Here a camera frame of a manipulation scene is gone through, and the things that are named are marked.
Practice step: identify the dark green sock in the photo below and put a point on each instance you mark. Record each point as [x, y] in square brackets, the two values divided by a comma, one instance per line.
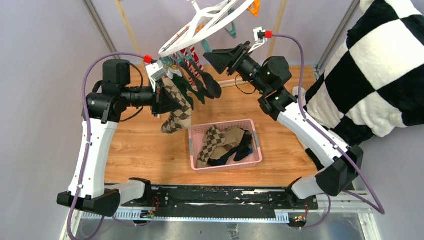
[208, 86]

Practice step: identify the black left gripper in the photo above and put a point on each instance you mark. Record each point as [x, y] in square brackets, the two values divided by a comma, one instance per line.
[162, 101]

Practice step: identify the black grey sock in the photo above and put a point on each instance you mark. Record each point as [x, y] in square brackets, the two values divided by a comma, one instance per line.
[245, 147]

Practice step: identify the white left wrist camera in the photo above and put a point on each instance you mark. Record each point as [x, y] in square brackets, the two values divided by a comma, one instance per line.
[155, 71]

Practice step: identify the wooden clothes rack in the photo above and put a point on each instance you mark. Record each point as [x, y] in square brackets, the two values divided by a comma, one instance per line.
[145, 25]

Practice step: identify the pink plastic basket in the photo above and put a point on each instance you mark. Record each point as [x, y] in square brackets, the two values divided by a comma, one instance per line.
[197, 138]

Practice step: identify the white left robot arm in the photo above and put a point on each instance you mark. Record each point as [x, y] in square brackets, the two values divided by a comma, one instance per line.
[101, 114]

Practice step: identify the white round sock hanger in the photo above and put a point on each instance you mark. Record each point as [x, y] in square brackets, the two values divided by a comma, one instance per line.
[206, 22]

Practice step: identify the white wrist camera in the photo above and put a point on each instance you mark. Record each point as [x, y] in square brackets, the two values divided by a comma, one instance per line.
[261, 36]
[155, 71]

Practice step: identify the black white checkered blanket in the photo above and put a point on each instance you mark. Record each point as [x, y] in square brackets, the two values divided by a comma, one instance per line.
[374, 82]

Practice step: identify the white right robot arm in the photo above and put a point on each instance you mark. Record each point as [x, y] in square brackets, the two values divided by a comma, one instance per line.
[339, 160]

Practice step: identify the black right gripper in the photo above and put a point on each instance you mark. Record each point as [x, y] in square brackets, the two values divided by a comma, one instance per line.
[220, 59]

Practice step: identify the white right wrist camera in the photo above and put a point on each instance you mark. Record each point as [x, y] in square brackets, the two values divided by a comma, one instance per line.
[261, 36]

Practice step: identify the red white striped sock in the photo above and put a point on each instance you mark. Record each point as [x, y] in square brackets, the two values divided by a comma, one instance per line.
[190, 56]

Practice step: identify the black blue sock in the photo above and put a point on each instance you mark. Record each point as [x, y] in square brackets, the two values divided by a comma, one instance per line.
[223, 160]

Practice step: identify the argyle brown sock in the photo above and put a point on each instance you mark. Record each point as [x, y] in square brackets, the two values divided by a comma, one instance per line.
[213, 138]
[179, 119]

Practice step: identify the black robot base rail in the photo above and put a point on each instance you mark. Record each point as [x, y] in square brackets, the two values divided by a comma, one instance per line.
[213, 203]

